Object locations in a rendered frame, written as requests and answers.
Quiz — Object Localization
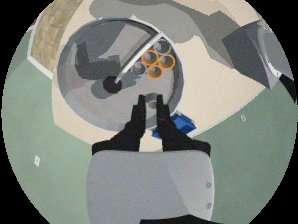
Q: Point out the blue rectangular crate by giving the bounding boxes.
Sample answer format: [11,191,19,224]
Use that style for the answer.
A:
[151,110,196,140]

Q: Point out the bronze bushing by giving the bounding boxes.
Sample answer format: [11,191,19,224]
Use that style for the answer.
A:
[147,62,163,79]
[141,47,159,66]
[158,53,175,69]

